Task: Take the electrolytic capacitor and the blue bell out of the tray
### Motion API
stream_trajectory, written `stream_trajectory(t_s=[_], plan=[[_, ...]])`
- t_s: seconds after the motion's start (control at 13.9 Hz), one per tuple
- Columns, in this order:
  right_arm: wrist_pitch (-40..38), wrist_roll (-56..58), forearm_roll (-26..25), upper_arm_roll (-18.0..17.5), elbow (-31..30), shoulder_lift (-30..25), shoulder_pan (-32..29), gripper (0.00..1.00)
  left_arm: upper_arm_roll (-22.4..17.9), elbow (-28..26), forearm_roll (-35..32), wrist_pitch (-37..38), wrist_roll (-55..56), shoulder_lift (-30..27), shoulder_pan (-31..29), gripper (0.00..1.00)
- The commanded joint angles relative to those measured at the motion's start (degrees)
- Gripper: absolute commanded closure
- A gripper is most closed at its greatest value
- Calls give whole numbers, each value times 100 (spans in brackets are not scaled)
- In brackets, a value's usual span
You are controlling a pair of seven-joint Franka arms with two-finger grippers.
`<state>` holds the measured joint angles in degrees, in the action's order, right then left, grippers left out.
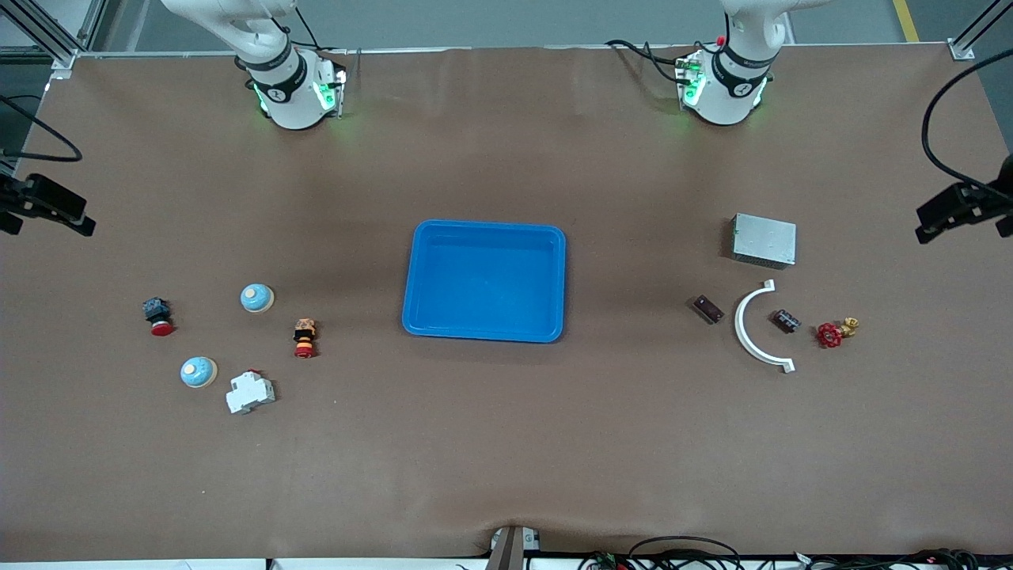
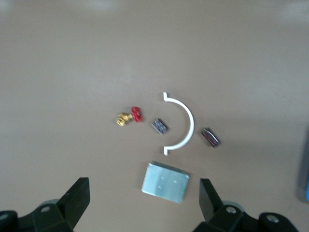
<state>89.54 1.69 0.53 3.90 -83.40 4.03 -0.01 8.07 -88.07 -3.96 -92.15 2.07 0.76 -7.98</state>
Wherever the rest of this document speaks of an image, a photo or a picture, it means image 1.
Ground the black red emergency stop button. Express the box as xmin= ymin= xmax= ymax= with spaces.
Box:
xmin=142 ymin=297 xmax=176 ymax=337

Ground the silver metal power supply box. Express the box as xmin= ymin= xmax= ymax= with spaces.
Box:
xmin=730 ymin=212 xmax=797 ymax=270

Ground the white circuit breaker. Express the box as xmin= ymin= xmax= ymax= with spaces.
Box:
xmin=226 ymin=369 xmax=276 ymax=415

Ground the blue plastic tray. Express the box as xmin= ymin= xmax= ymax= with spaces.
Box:
xmin=401 ymin=219 xmax=567 ymax=344

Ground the brown table cover mat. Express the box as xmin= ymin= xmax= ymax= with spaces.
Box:
xmin=0 ymin=44 xmax=1013 ymax=563

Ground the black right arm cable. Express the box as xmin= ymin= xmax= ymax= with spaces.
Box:
xmin=0 ymin=95 xmax=84 ymax=163

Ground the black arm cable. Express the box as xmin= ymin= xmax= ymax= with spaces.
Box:
xmin=0 ymin=95 xmax=84 ymax=163
xmin=922 ymin=47 xmax=1013 ymax=199

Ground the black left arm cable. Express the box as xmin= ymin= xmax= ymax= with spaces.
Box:
xmin=922 ymin=47 xmax=1013 ymax=199

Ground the brass valve with red handle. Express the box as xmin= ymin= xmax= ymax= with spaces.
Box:
xmin=817 ymin=317 xmax=860 ymax=349

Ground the aluminium frame profile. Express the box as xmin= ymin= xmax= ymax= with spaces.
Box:
xmin=0 ymin=0 xmax=108 ymax=72
xmin=950 ymin=0 xmax=1013 ymax=60

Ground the white curved plastic bracket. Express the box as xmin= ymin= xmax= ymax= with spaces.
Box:
xmin=734 ymin=279 xmax=795 ymax=374

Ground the black base cable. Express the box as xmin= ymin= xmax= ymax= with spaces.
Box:
xmin=605 ymin=38 xmax=697 ymax=84

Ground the black cable bundle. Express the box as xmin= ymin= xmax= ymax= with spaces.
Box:
xmin=807 ymin=548 xmax=984 ymax=570

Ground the black looped cable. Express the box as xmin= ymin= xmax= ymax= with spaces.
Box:
xmin=629 ymin=536 xmax=742 ymax=570

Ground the metal table clamp bracket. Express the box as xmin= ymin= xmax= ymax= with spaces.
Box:
xmin=487 ymin=526 xmax=541 ymax=570

